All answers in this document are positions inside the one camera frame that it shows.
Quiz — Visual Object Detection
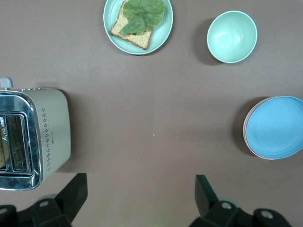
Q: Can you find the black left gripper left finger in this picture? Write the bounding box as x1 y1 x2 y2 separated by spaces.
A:
30 173 88 227

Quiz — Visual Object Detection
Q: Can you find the blue shallow bowl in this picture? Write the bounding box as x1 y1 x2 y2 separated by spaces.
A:
245 96 303 159

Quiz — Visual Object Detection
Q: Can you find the brown bread slice in toaster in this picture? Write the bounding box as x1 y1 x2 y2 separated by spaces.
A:
0 136 7 169

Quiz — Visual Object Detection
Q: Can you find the pink shallow bowl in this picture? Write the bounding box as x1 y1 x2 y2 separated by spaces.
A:
242 96 282 161

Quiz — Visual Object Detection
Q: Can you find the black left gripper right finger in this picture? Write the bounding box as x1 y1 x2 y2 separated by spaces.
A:
190 175 254 227

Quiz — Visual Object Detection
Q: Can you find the mint green plate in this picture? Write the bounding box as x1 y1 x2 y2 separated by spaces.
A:
103 0 174 55

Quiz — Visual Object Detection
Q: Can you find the brown bread slice with lettuce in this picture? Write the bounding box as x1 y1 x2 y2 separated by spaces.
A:
108 0 153 51

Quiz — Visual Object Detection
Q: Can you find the beige and chrome toaster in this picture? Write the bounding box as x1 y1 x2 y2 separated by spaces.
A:
0 77 71 191

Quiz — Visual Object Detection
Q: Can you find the mint green deep bowl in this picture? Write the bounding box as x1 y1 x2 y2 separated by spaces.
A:
206 10 258 64

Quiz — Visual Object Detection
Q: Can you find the green lettuce leaf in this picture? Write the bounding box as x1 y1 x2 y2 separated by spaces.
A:
119 0 166 38

